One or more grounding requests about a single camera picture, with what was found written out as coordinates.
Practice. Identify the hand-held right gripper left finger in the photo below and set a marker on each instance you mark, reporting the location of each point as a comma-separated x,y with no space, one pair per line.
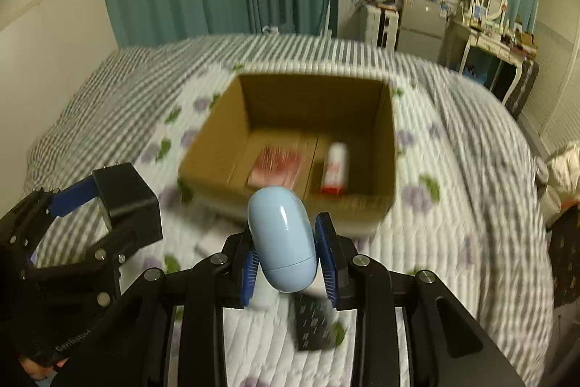
248,276

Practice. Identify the black patterned packet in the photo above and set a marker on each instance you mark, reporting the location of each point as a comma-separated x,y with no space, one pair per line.
317,321

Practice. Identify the grey refrigerator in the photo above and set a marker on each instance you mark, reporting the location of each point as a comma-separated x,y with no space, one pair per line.
419,24

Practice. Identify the person's left hand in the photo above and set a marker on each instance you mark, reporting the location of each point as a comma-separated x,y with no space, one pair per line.
36,369

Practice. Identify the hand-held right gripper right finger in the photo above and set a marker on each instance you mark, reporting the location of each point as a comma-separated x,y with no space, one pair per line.
326,262

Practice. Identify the white bag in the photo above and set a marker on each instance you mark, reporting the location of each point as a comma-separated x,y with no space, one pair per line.
564,169

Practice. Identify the grey striped bedsheet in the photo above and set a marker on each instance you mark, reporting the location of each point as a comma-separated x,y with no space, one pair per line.
90,106

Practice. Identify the light blue capsule-shaped case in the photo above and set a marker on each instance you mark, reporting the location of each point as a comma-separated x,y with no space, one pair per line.
283,237

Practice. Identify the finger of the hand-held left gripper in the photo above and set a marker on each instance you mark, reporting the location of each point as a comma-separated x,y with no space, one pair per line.
75,194
131,205

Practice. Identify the red patterned packet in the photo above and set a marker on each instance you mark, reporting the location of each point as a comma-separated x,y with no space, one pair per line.
275,167

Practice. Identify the white bottle with red label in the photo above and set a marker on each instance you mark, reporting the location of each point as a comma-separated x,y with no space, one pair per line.
335,169

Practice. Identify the dark patterned suitcase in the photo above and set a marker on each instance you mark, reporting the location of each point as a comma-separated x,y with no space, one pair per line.
523,87

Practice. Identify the dark patterned cloth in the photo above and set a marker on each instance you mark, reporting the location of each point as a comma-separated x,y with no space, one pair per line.
566,260

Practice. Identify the white vanity desk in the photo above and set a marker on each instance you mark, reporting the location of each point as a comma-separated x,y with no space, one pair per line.
498,44

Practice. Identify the bed with striped quilt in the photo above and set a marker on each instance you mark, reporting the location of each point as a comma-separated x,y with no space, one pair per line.
453,210

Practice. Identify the white drawer cart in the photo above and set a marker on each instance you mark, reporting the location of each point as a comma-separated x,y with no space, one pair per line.
379,24

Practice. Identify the brown cardboard box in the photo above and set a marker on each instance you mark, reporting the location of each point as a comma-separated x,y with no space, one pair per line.
290,119

